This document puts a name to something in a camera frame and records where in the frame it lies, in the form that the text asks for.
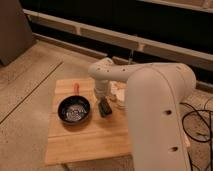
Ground dark brown eraser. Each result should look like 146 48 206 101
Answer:
98 98 112 117

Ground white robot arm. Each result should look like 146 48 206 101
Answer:
89 58 196 171

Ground white plastic cup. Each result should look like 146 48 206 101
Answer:
115 89 125 107

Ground wooden board table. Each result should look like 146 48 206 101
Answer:
45 78 131 165

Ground brown cabinet corner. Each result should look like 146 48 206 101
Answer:
0 0 36 66

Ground black frying pan red handle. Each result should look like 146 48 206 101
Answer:
57 83 90 125

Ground black cables on floor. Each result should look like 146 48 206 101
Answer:
179 96 213 171

